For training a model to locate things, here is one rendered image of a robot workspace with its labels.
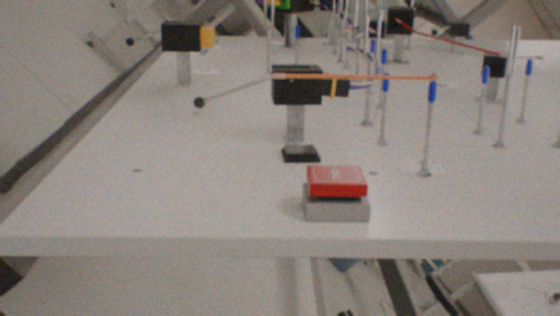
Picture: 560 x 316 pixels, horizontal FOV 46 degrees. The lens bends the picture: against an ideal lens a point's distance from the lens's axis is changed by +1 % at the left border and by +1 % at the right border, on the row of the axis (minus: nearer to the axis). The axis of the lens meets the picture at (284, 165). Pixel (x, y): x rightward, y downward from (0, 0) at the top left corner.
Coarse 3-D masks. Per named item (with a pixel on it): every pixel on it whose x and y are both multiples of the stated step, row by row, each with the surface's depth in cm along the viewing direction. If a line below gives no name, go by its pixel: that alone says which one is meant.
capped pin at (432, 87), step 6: (432, 84) 65; (432, 90) 65; (432, 96) 65; (432, 102) 65; (432, 108) 66; (426, 126) 66; (426, 132) 67; (426, 138) 67; (426, 144) 67; (426, 150) 67; (426, 156) 67; (426, 162) 68; (426, 168) 68; (420, 174) 68; (426, 174) 68
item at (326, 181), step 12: (312, 168) 59; (324, 168) 59; (336, 168) 59; (348, 168) 59; (360, 168) 59; (312, 180) 56; (324, 180) 56; (336, 180) 56; (348, 180) 56; (360, 180) 56; (312, 192) 55; (324, 192) 55; (336, 192) 56; (348, 192) 56; (360, 192) 56
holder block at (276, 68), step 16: (272, 64) 77; (288, 64) 77; (304, 64) 77; (272, 80) 76; (288, 80) 74; (304, 80) 74; (320, 80) 74; (272, 96) 76; (288, 96) 75; (304, 96) 75; (320, 96) 75
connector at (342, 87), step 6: (324, 78) 75; (324, 84) 75; (330, 84) 75; (336, 84) 75; (342, 84) 76; (348, 84) 76; (324, 90) 75; (330, 90) 76; (336, 90) 76; (342, 90) 76; (348, 90) 76; (336, 96) 76; (342, 96) 76; (348, 96) 76
